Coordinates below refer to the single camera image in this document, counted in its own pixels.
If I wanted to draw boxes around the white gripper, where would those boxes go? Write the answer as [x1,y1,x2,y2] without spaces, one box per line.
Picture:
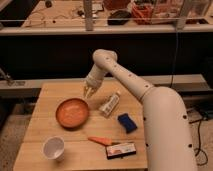
[83,68,104,98]

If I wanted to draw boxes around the grey vertical post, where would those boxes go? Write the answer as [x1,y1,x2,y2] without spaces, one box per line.
[83,0,93,31]

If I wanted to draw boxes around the black floor cables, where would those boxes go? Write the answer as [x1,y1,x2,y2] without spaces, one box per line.
[186,106,213,168]

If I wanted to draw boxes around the orange ceramic bowl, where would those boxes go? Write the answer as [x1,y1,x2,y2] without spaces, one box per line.
[55,98,89,128]

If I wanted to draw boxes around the metal clamp at left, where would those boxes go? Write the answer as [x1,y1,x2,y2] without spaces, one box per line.
[0,67,25,86]

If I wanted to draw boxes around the white paper cup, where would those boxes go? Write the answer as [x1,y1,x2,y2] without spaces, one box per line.
[42,136,65,162]

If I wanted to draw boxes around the black round object on bench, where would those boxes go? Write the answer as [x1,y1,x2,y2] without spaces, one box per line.
[107,10,131,25]

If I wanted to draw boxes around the black rectangular box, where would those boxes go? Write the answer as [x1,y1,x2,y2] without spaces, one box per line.
[105,142,136,160]

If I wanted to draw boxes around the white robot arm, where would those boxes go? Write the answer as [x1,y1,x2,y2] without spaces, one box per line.
[84,49,198,171]

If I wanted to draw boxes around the black hanging cable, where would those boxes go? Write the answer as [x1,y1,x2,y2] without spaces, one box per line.
[166,31,180,89]

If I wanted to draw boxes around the blue sponge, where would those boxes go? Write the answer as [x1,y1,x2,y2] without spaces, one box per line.
[118,113,137,134]

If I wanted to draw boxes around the orange crate on bench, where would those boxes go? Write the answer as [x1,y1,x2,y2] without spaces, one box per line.
[131,4,152,25]

